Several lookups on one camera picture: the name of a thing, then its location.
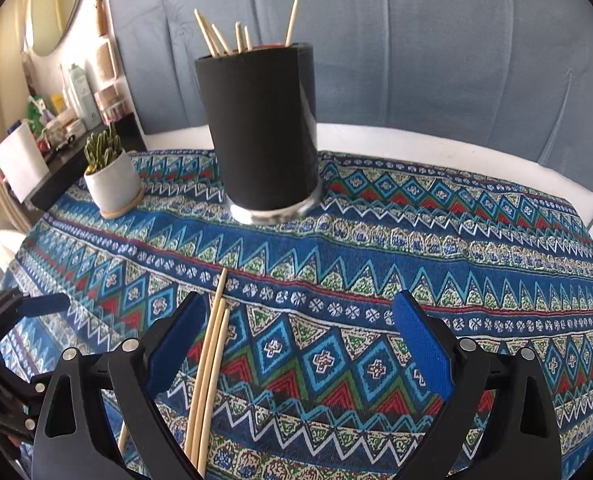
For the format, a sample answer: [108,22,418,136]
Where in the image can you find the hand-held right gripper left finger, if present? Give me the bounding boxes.
[31,291,210,480]

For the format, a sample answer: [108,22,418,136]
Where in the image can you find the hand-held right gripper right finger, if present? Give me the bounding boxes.
[393,289,562,480]

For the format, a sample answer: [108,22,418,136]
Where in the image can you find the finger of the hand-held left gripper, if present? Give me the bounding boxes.
[0,287,72,333]
[0,367,53,403]

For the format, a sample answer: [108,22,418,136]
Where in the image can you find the black cylindrical utensil holder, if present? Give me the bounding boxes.
[195,42,322,226]

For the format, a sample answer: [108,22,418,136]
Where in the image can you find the group of wooden chopsticks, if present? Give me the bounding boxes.
[194,0,298,57]

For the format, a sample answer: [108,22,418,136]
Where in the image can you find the blue patterned tablecloth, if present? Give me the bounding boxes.
[0,147,593,480]

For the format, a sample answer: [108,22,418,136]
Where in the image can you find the round wooden coaster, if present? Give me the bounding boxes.
[99,187,147,220]

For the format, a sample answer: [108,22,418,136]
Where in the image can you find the potted cactus in white pot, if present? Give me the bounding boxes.
[84,122,144,213]

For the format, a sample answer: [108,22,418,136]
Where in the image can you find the white paper towel roll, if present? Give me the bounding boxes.
[0,122,50,203]

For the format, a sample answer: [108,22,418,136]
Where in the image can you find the green packet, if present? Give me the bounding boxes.
[28,96,48,127]

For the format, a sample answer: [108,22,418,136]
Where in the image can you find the pale green bottle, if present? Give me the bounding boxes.
[74,72,100,129]

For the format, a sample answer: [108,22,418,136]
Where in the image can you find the pink cosmetic jars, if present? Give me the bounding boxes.
[94,82,132,122]

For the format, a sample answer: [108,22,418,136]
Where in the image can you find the white spray bottle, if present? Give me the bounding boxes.
[68,62,90,116]

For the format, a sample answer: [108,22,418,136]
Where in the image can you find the wooden paddle hairbrush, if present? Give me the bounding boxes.
[96,40,118,82]

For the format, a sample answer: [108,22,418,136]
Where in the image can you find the blue-grey sofa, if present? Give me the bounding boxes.
[105,0,593,193]

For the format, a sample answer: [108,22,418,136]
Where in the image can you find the oval wall mirror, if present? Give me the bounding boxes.
[29,0,94,56]

